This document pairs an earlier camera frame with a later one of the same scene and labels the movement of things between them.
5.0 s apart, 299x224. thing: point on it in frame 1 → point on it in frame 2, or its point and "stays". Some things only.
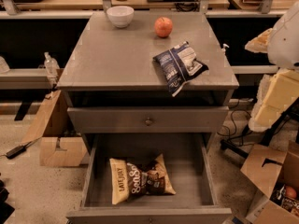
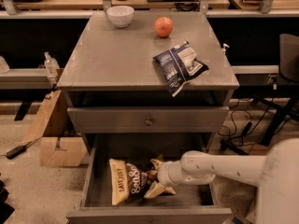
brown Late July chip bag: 130,180 stays
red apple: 163,26 stays
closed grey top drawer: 148,119 stays
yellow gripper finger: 260,44 → 156,163
